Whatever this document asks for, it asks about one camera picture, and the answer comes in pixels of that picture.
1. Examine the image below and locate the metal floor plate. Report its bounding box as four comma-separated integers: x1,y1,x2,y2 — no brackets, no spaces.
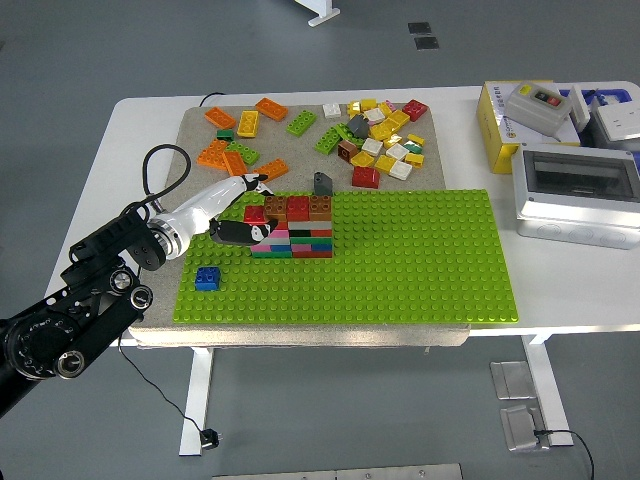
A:
489,360,537,400
499,404,551,454

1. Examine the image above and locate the grey distribution box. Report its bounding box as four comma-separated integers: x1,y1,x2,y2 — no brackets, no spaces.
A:
510,142,640,251

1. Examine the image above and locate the thin black cable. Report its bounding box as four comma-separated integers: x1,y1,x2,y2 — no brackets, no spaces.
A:
117,329,204,436

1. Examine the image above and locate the long metal plate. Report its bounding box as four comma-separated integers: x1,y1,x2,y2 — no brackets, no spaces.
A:
212,462,464,480

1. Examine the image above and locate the multicoloured brick wall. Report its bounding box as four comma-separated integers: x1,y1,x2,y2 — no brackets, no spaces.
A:
249,219,335,260

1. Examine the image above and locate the blue plastic bin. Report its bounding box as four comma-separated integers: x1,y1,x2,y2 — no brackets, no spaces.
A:
557,86,632,109

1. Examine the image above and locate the grey push-button switch box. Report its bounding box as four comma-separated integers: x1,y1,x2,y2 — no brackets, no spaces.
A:
503,79,574,139

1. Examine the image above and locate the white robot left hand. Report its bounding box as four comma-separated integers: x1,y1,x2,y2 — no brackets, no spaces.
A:
167,173,280,255

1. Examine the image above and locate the green studded baseplate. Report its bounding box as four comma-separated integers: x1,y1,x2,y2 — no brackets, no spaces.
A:
172,188,520,325

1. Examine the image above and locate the white plastic panel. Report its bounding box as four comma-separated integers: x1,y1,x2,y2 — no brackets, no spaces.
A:
569,83,601,132

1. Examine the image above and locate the grey-brown mat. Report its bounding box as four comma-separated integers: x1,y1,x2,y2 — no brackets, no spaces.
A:
127,103,472,349

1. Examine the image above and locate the white wall socket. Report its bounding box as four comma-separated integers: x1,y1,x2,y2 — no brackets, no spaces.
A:
592,103,640,143

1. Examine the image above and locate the yellow long brick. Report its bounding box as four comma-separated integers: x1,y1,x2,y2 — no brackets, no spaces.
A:
236,109,261,139

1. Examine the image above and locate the black cable with connector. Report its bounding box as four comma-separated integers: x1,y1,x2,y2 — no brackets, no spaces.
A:
532,427,596,480

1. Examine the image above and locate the lime green long brick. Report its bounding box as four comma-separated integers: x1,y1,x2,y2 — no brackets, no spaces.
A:
224,140,261,167
285,108,318,138
333,122,365,149
313,125,344,155

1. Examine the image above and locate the red square brick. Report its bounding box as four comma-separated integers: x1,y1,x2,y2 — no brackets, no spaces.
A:
351,165,381,190
286,195,311,222
401,98,430,123

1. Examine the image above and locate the white furniture foot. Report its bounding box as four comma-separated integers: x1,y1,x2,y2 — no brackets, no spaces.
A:
293,0,342,28

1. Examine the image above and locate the blue square brick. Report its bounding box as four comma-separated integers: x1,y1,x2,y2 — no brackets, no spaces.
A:
194,266,222,292

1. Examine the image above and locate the white table leg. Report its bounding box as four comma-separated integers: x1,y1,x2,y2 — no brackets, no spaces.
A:
519,334,575,448
178,347,216,457

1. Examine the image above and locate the yellow cardboard box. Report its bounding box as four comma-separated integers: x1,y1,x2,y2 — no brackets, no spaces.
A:
474,79,584,175

